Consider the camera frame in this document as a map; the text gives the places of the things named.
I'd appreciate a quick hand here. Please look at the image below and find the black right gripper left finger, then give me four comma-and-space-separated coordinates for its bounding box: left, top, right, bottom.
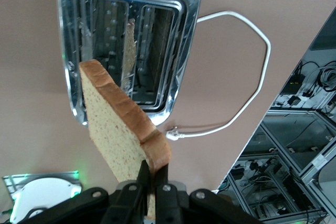
101, 159, 150, 224

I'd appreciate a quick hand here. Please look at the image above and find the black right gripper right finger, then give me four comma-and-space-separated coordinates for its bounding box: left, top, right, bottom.
154, 163, 182, 224

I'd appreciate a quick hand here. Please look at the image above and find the slice of toast bread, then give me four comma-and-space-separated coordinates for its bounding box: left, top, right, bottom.
78, 60, 173, 220

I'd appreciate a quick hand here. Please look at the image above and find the cream and chrome toaster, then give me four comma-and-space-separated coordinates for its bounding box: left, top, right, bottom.
56, 0, 202, 127

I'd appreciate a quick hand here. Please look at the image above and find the aluminium rack with electronics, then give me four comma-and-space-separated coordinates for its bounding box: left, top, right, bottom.
216, 6, 336, 224

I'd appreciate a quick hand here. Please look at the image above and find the brown table cloth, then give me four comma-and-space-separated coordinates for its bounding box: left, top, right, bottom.
0, 0, 336, 198

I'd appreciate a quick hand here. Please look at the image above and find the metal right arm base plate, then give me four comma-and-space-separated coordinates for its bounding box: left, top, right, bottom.
2, 170, 81, 209

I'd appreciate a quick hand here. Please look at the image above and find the white toaster power cable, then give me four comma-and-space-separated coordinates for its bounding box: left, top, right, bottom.
165, 10, 272, 142

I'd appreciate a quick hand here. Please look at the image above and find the grey cable bundle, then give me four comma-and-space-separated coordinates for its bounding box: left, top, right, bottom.
313, 62, 336, 91

